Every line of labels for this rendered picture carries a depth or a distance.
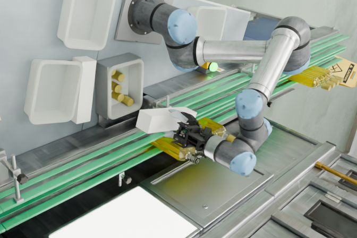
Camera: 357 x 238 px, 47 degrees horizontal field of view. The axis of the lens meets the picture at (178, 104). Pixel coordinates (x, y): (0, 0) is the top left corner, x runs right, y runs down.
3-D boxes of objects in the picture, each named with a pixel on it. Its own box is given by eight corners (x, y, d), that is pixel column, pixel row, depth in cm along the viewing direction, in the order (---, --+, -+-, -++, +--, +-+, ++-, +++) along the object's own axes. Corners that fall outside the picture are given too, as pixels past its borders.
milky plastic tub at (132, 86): (95, 113, 164) (109, 121, 159) (94, 61, 154) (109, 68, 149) (129, 101, 176) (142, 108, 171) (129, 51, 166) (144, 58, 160)
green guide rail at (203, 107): (159, 120, 175) (172, 128, 170) (159, 118, 174) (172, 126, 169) (335, 44, 292) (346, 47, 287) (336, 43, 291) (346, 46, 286)
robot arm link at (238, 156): (260, 162, 126) (244, 183, 123) (231, 147, 132) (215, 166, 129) (257, 147, 120) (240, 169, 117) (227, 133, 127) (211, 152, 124)
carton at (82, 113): (67, 118, 155) (76, 124, 151) (72, 57, 146) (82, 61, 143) (81, 115, 159) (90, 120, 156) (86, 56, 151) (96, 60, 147)
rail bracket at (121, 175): (103, 178, 163) (125, 194, 155) (103, 164, 160) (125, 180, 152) (111, 174, 166) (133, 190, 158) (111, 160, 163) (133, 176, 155)
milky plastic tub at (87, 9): (49, 40, 139) (63, 48, 133) (60, -27, 133) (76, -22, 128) (90, 44, 152) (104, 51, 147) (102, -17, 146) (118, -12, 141)
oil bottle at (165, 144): (146, 142, 174) (183, 164, 162) (146, 130, 172) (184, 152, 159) (155, 137, 178) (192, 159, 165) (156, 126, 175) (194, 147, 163)
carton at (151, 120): (139, 109, 136) (152, 116, 133) (185, 106, 155) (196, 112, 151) (135, 126, 138) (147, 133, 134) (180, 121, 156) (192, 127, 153)
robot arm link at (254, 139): (272, 113, 123) (252, 139, 119) (274, 135, 131) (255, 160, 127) (251, 103, 127) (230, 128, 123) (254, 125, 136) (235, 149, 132)
